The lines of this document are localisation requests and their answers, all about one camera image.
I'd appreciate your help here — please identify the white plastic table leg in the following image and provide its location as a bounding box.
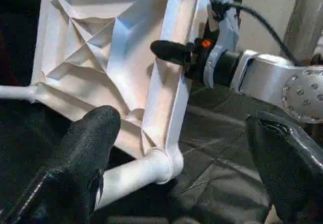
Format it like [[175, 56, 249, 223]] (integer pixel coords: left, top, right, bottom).
[[94, 148, 184, 211], [0, 84, 36, 101]]

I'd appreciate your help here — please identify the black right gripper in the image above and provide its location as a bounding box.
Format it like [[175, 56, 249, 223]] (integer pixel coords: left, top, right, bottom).
[[150, 31, 218, 81]]

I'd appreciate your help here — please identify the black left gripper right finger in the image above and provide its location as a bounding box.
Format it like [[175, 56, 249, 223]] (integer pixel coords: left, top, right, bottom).
[[246, 111, 323, 224]]

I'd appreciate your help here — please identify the white plastic table top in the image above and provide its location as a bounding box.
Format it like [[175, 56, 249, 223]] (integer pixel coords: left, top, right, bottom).
[[31, 0, 218, 174]]

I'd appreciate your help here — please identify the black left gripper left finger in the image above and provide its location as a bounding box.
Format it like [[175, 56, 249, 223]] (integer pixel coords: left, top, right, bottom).
[[0, 105, 121, 224]]

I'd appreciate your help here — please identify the black mat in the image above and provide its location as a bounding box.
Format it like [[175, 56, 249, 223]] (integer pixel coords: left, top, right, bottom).
[[0, 77, 323, 224]]

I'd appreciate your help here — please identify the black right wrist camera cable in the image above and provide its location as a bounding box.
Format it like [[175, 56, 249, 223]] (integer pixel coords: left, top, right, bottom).
[[210, 1, 303, 67]]

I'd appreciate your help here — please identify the grey window curtain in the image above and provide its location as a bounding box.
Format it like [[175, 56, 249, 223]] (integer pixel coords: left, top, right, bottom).
[[284, 0, 323, 66]]

